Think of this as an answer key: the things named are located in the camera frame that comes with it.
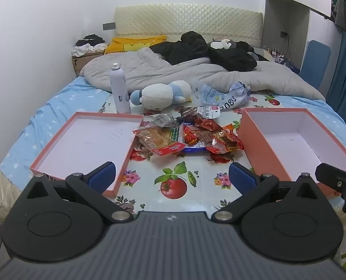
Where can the black wall socket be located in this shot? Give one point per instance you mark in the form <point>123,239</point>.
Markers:
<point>284,34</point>

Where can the dark red snack packet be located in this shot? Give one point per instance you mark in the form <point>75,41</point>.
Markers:
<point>189,113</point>

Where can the light blue bedsheet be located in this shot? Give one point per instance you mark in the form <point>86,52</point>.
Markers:
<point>50,108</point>

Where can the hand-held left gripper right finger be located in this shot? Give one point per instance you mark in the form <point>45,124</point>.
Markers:
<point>243,178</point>

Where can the brown red foil packet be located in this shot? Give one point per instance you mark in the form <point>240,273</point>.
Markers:
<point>209,124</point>

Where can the grey wall socket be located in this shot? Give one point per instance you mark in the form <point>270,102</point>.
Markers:
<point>108,26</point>

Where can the pile of clothes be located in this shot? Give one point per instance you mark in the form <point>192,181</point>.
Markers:
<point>89,45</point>

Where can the clear plastic bag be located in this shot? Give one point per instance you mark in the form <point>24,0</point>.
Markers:
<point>203,93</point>

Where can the fruit print tablecloth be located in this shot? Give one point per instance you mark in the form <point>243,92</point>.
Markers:
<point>208,166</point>

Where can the grey white plush toy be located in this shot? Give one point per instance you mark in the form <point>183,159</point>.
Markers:
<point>221,44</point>

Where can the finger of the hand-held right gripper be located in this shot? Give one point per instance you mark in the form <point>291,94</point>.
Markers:
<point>330,176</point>

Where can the white label snack packet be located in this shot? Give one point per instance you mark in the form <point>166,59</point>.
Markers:
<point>209,112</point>

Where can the blue curtain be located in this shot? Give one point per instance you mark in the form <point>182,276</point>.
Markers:
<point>340,87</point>

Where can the black clothing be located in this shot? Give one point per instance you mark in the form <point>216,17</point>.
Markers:
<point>190,48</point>

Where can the white wardrobe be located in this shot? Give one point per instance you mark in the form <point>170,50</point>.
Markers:
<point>278,11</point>

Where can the red shiny snack packet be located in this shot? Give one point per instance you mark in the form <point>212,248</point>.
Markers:
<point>227,143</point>

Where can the white spray can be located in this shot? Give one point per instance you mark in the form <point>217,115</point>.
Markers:
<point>119,87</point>

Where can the blue chair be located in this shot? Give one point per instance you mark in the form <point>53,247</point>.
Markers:
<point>316,61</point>

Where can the red label brown snack packet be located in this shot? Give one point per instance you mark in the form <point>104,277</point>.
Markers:
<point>157,141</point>

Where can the grey snack packet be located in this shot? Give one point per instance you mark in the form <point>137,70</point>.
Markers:
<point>162,120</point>

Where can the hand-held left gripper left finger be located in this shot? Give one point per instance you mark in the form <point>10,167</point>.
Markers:
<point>104,173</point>

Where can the yellow pillow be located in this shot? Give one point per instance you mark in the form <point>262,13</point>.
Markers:
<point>132,44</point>

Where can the beige quilted headboard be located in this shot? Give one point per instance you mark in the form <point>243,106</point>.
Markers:
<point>190,19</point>

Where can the red clear snack packet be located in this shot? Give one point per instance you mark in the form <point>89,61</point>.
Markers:
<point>197,136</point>

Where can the white blue plush toy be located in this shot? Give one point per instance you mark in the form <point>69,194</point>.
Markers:
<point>158,94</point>

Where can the grey quilt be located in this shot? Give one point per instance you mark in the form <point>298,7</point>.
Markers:
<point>167,73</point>

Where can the shallow pink box lid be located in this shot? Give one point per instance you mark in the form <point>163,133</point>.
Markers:
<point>82,143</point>

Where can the cluster of small bottles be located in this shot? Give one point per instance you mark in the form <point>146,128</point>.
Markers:
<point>278,53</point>

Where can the green white snack packet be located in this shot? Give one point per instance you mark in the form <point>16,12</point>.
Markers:
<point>176,134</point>

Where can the crumpled white blue bag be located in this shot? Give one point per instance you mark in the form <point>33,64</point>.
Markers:
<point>234,96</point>

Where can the cardboard box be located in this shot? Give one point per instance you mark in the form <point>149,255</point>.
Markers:
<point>81,61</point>

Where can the blue snack packet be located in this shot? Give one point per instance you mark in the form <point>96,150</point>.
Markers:
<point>195,148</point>

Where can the deep pink box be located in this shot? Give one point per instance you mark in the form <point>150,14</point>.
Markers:
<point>292,143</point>

